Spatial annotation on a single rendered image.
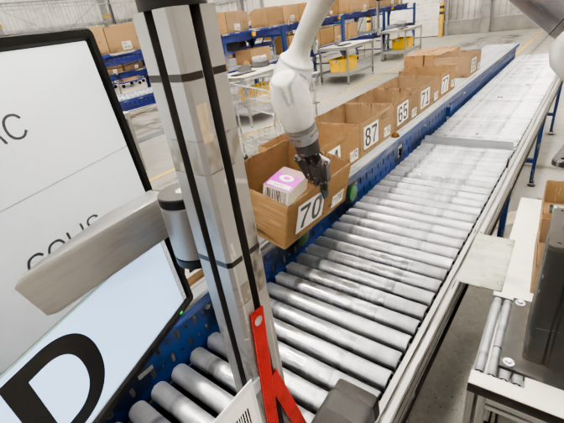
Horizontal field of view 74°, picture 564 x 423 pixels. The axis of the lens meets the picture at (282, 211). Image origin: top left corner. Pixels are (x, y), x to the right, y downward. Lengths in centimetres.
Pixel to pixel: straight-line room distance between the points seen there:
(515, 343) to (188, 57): 102
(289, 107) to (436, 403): 141
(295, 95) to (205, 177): 77
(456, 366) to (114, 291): 182
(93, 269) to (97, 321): 5
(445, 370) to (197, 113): 187
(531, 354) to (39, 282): 99
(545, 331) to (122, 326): 87
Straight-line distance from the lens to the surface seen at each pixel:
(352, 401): 55
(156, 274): 42
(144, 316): 41
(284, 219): 114
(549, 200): 180
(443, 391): 195
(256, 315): 35
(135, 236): 36
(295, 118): 104
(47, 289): 33
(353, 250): 141
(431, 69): 331
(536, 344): 105
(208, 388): 104
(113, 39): 617
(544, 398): 105
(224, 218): 28
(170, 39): 25
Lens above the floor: 154
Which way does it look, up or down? 27 degrees down
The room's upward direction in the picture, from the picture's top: 8 degrees counter-clockwise
